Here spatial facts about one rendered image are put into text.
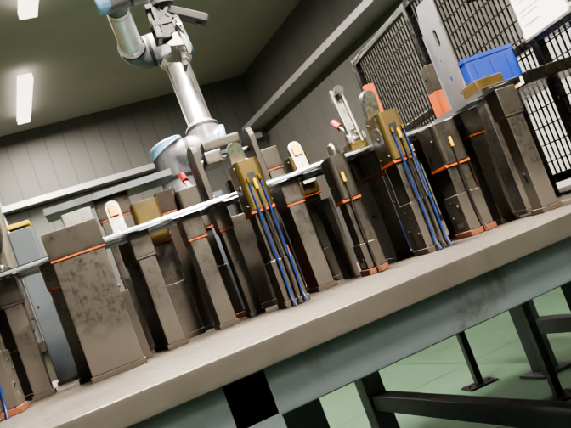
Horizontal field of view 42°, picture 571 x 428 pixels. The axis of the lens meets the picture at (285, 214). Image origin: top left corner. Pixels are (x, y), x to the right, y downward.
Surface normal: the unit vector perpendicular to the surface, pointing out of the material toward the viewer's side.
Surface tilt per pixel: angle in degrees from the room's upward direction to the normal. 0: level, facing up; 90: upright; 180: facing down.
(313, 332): 90
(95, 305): 90
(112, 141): 90
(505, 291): 90
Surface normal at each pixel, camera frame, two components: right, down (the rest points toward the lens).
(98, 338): 0.21, -0.14
